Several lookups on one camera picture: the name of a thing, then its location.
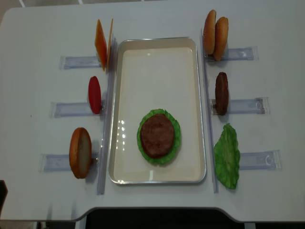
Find clear holder rail patty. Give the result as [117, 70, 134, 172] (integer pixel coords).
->
[225, 97, 270, 115]

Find front bun half right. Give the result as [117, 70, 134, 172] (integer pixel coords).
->
[213, 17, 228, 61]

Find upright green lettuce leaf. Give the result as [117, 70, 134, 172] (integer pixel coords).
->
[214, 123, 241, 189]

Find metal baking tray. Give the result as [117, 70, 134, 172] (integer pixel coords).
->
[109, 37, 206, 185]

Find clear holder rail tomato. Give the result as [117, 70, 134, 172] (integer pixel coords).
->
[49, 102, 104, 118]

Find bun half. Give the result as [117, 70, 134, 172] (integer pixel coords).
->
[213, 17, 228, 61]
[203, 10, 216, 55]
[69, 127, 92, 179]

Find orange cheese slice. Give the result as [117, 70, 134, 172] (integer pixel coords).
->
[107, 18, 113, 72]
[94, 20, 107, 71]

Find brown meat patty on tray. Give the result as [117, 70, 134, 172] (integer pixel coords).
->
[140, 114, 175, 158]

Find bun half left front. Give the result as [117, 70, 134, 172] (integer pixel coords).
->
[69, 127, 92, 179]

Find clear holder rail left bun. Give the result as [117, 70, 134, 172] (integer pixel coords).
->
[39, 153, 100, 173]

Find clear holder rail lettuce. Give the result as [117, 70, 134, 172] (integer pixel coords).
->
[239, 150, 282, 170]

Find red tomato slice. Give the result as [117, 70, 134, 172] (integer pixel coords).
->
[88, 76, 102, 115]

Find back bun half right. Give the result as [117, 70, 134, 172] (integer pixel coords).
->
[203, 10, 216, 55]

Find dark object at left edge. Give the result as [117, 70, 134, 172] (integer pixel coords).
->
[0, 180, 8, 213]

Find upright brown meat patty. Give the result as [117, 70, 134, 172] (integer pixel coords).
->
[215, 72, 229, 115]

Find green lettuce leaf on tray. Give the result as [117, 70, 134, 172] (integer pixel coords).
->
[137, 109, 181, 165]

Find clear holder rail cheese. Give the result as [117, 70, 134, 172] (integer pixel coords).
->
[59, 56, 101, 70]

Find clear holder rail right buns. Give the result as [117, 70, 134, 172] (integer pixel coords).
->
[205, 46, 259, 62]

